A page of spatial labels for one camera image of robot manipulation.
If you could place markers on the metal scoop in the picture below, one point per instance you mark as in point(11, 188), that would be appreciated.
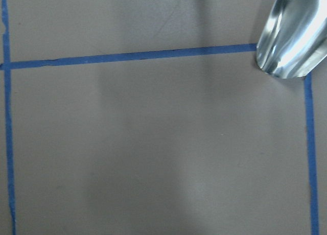
point(293, 40)

